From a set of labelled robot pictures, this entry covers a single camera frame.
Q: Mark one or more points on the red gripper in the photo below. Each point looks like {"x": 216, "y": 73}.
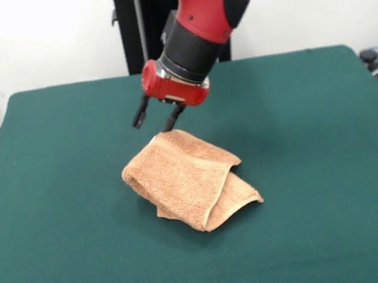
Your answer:
{"x": 174, "y": 90}

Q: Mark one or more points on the tan terry towel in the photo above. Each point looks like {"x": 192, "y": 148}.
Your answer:
{"x": 181, "y": 182}

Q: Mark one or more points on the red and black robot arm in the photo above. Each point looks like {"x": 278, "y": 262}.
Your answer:
{"x": 205, "y": 14}

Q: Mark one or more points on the dark green table cloth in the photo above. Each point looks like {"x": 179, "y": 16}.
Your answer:
{"x": 82, "y": 235}

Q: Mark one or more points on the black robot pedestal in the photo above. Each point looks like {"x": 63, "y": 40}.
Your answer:
{"x": 144, "y": 30}

